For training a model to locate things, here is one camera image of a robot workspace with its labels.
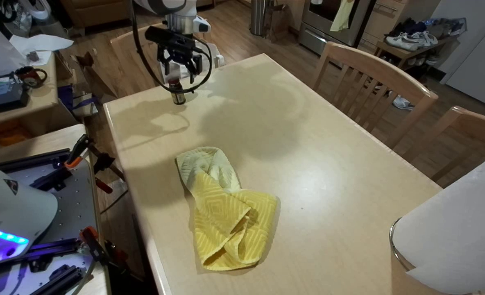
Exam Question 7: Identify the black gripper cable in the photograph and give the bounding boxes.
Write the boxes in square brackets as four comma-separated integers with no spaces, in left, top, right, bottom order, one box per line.
[131,0,215,94]

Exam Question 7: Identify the light wooden cabinet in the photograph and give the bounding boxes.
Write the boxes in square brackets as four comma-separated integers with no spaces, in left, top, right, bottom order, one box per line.
[361,0,403,52]

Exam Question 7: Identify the wooden shoe rack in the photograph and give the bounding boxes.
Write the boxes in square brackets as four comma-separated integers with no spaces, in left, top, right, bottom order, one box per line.
[372,37,452,71]

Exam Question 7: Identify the black ring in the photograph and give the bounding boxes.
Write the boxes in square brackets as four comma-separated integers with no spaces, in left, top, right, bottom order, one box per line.
[15,65,49,89]

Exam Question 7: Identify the small dark glass bottle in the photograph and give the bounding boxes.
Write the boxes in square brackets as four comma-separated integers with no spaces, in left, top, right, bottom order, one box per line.
[171,88,189,106]

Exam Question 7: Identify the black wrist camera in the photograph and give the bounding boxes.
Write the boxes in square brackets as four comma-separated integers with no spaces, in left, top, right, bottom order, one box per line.
[143,24,198,48]

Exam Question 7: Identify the white door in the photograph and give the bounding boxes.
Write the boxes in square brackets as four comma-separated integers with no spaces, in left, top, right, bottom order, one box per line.
[443,0,485,114]

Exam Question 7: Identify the stainless steel appliance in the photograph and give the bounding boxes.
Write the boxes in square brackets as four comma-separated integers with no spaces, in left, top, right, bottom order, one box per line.
[298,0,377,55]

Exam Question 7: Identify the grey cylindrical bin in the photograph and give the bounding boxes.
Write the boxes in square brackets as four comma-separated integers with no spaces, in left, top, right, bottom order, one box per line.
[249,0,272,37]

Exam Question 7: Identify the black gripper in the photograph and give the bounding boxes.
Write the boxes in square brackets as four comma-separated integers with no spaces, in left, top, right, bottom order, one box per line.
[159,42,202,98]

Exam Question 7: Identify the white sneakers pair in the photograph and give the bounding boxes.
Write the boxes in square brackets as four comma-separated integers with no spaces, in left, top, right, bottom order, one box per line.
[384,29,439,53]

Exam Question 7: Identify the grey metal base plate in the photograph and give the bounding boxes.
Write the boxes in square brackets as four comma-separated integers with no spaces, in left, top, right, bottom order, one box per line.
[0,157,112,295]

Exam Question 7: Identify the white paper sheet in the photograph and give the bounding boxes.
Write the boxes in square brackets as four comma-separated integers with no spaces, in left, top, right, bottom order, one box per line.
[8,32,76,68]

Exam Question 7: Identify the dark blue shoes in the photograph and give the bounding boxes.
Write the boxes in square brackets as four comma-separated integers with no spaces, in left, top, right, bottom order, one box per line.
[389,16,429,37]

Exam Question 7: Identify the yellow hanging towel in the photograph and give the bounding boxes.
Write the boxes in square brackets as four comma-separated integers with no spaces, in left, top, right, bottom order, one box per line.
[330,0,357,34]

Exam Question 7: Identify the long black bar clamp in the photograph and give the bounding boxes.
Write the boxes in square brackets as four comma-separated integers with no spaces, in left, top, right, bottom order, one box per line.
[0,224,131,295]

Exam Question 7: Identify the light wooden side table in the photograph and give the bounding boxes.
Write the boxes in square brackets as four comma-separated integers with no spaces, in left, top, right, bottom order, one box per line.
[0,122,89,166]

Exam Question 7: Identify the brown paper bag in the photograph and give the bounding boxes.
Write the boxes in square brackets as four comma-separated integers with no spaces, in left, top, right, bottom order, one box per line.
[266,1,295,40]

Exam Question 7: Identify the light wooden chair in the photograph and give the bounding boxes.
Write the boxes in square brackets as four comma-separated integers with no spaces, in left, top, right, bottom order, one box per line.
[311,39,439,150]
[400,104,485,188]

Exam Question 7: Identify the black and grey device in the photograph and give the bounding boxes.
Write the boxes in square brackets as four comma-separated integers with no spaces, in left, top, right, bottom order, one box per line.
[0,71,33,114]

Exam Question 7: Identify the yellow microfibre cloth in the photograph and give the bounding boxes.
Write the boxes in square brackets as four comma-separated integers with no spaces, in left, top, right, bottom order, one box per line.
[174,144,280,273]

